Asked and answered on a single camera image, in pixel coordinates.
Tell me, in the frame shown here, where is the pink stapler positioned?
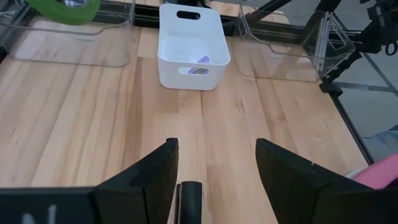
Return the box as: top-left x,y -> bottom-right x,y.
345,153 -> 398,190

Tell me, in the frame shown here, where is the green tape roll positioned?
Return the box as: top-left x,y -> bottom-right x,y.
25,0 -> 101,27

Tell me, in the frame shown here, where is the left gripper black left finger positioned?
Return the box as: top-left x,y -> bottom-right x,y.
93,137 -> 180,224

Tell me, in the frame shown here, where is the white plastic bin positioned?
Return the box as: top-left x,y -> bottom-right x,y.
156,2 -> 232,92

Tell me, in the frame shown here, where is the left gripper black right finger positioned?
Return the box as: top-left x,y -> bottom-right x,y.
255,138 -> 398,224

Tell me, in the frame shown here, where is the clear plastic bin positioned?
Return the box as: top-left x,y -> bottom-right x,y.
237,0 -> 357,83
0,0 -> 136,69

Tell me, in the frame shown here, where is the purple staple remover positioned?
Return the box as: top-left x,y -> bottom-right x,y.
187,55 -> 211,76

